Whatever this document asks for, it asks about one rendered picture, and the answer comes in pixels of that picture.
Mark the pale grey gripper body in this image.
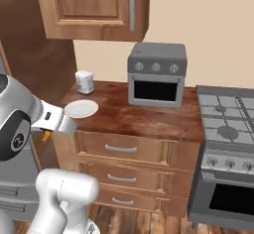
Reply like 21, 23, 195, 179
57, 111, 79, 137

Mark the white round plate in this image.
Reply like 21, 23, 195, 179
63, 99, 100, 120

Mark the orange shrimp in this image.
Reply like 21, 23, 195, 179
40, 129, 55, 144

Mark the white canister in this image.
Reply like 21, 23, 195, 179
74, 69, 96, 96

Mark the grey steel appliance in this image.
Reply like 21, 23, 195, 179
0, 137, 43, 223

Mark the wooden drawer front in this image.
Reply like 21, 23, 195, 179
78, 161, 196, 196
75, 130, 203, 172
94, 185, 193, 218

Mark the tall brown cabinet panel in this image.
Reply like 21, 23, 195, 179
0, 0, 78, 172

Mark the grey toaster oven knob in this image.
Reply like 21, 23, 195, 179
134, 61, 145, 72
169, 62, 180, 74
151, 62, 162, 73

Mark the grey toaster oven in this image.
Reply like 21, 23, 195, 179
127, 42, 189, 110

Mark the wooden cupboard door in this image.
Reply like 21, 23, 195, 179
34, 0, 152, 44

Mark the grey stove knob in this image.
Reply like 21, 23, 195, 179
206, 157, 218, 168
224, 158, 236, 169
243, 161, 254, 173

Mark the grey gas stove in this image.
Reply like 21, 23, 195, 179
187, 84, 254, 232

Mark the grey drawer handle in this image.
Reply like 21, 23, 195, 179
111, 196, 135, 207
104, 144, 139, 154
106, 173, 138, 183

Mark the grey cupboard door handle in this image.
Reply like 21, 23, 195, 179
128, 0, 137, 33

